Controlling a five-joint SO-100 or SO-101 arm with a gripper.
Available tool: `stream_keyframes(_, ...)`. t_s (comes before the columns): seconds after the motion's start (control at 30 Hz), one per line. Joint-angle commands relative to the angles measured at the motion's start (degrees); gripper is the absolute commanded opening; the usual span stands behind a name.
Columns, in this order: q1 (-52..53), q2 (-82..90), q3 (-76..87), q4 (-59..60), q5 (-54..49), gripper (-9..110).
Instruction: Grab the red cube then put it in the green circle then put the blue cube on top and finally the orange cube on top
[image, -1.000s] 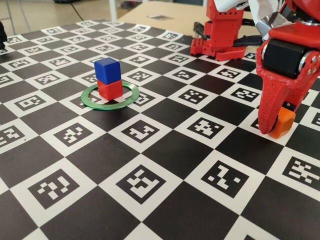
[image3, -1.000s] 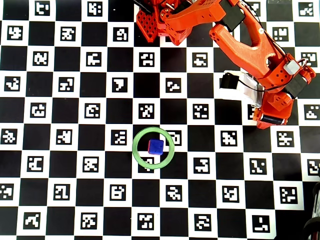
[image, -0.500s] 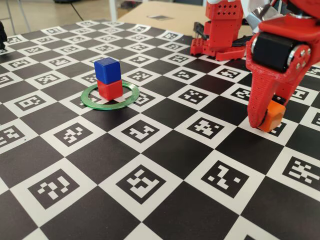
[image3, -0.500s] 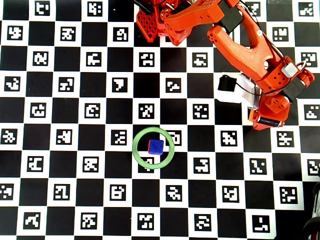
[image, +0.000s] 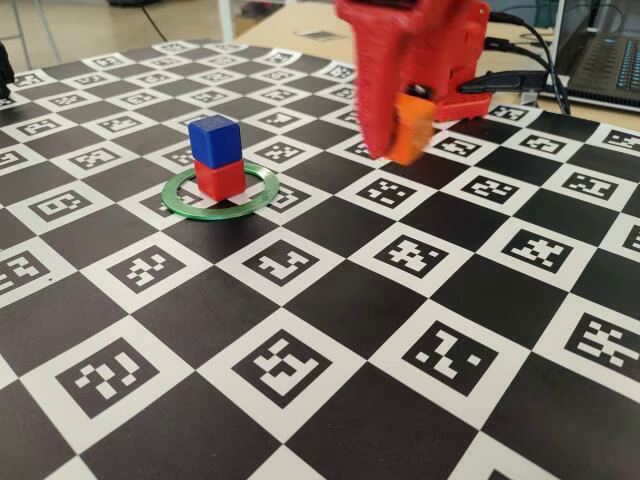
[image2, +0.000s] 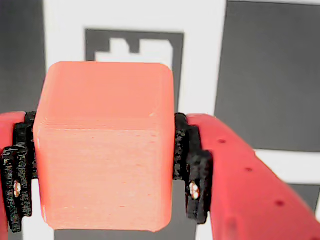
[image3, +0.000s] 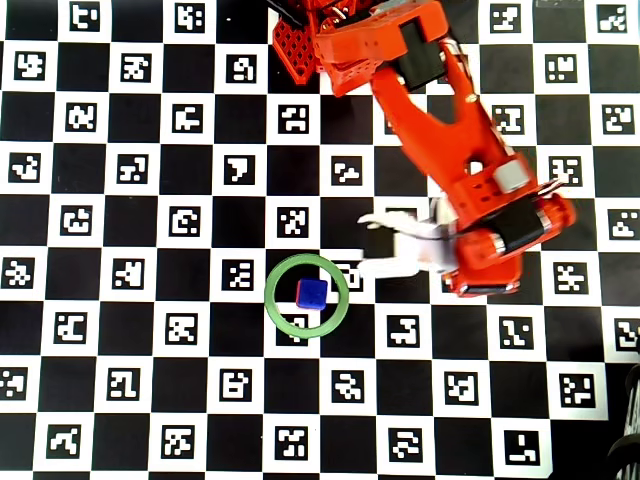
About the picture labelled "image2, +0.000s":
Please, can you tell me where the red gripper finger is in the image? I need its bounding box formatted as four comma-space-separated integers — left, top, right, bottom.
173, 112, 320, 240
0, 111, 38, 240

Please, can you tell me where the orange cube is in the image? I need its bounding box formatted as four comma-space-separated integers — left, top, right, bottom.
33, 61, 176, 232

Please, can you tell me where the checkerboard marker mat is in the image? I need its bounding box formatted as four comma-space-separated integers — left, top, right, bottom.
0, 0, 320, 240

